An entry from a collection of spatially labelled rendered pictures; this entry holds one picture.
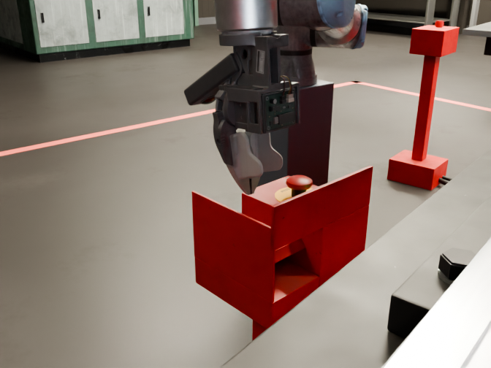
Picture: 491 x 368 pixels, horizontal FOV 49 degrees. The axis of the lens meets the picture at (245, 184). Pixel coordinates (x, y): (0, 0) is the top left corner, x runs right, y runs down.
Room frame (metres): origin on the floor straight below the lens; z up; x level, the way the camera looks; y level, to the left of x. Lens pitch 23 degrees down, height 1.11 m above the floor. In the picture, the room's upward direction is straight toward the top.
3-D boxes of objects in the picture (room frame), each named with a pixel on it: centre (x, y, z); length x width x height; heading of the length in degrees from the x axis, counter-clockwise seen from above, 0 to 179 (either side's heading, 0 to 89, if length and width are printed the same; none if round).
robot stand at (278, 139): (1.58, -0.13, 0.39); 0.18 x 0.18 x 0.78; 39
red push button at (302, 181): (0.74, -0.08, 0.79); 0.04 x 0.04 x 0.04
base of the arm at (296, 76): (1.58, -0.13, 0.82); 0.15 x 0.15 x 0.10
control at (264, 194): (0.70, -0.05, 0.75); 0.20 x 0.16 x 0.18; 133
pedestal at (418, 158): (2.72, -0.93, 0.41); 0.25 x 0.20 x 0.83; 51
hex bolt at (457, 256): (0.32, -0.15, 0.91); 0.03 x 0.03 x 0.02
